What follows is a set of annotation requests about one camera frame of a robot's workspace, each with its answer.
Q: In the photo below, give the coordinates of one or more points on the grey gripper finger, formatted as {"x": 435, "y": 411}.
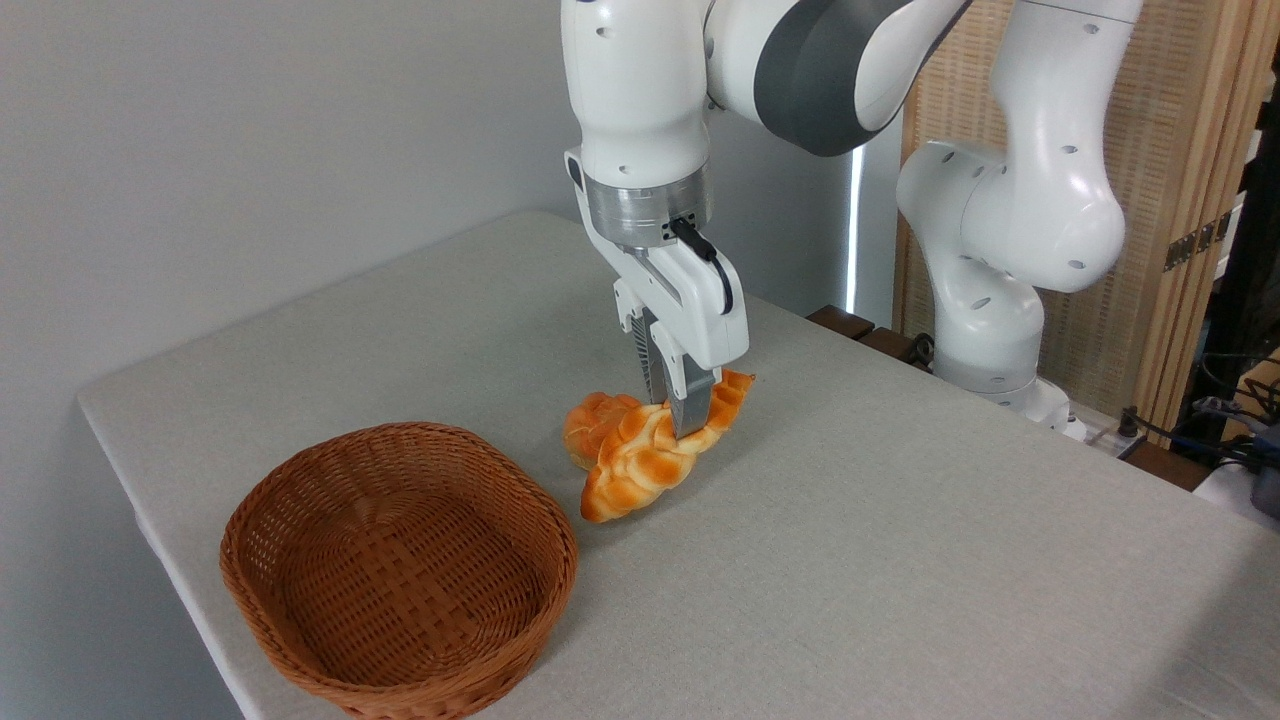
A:
{"x": 645, "y": 350}
{"x": 690, "y": 400}

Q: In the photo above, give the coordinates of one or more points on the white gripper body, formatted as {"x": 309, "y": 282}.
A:
{"x": 700, "y": 310}

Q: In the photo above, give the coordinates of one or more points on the long braided bread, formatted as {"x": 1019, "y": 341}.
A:
{"x": 640, "y": 470}

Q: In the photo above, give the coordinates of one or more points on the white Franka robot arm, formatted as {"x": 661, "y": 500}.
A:
{"x": 640, "y": 100}

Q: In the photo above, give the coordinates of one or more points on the round knotted bread bun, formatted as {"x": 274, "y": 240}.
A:
{"x": 585, "y": 425}

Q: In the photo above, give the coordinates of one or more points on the dark brown wooden slat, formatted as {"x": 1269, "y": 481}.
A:
{"x": 840, "y": 321}
{"x": 890, "y": 344}

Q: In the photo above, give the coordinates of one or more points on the grey tablecloth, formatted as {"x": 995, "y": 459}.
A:
{"x": 850, "y": 550}

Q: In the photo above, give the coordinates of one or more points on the brown wicker basket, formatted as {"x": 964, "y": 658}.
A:
{"x": 400, "y": 570}

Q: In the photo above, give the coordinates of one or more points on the black screen hinge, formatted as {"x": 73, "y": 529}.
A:
{"x": 1195, "y": 241}

